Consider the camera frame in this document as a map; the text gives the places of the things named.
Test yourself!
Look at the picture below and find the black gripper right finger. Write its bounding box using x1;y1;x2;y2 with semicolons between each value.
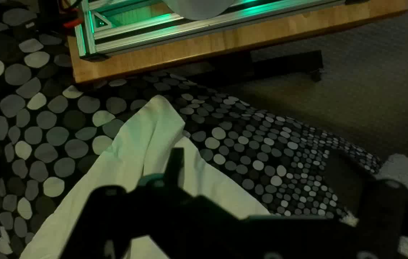
359;177;408;259

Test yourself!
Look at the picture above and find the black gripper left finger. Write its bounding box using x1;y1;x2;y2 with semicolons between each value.
63;147;244;259

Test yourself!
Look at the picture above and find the white cloth towel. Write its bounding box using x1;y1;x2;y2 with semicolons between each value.
20;94;272;259

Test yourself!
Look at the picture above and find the cream knitted blanket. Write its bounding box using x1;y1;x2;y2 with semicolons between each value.
375;151;408;196

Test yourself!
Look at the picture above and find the black spotted duvet cover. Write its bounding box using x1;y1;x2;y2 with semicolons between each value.
0;0;388;259

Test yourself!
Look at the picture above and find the black table foot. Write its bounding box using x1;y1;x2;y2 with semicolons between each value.
197;49;324;85

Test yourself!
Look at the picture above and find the wooden table board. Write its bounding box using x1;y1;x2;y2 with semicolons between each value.
66;0;408;85

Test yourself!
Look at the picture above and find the aluminium base frame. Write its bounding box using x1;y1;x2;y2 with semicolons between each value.
73;0;359;56

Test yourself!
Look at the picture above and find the black red base cable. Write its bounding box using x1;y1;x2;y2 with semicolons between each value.
58;0;84;33

